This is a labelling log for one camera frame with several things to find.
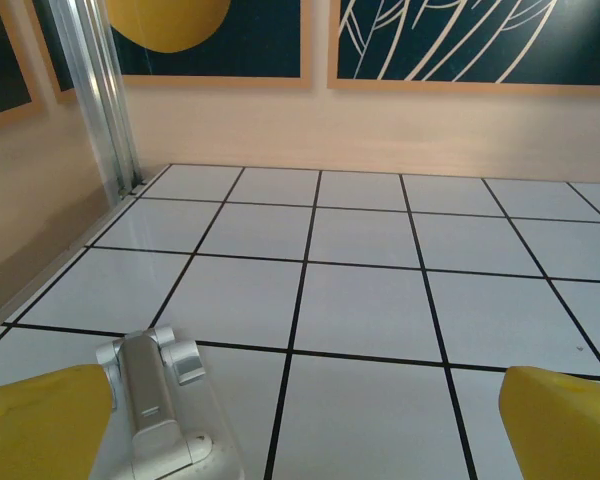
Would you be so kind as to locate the aluminium frame post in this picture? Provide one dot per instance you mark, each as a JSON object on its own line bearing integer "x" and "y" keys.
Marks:
{"x": 100, "y": 90}

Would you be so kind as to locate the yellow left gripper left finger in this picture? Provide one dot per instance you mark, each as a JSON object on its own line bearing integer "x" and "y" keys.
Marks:
{"x": 35, "y": 425}

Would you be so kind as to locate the wall panel with leaf lines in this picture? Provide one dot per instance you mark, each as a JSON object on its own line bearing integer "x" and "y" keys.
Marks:
{"x": 455, "y": 40}

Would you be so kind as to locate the wall panel with yellow oval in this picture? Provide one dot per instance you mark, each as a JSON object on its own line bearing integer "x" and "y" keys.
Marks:
{"x": 230, "y": 45}

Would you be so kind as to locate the white silver hinged device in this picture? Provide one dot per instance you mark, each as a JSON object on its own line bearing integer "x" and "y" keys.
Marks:
{"x": 150, "y": 395}

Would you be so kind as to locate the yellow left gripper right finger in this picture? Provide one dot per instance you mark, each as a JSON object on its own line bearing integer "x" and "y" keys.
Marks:
{"x": 565, "y": 430}

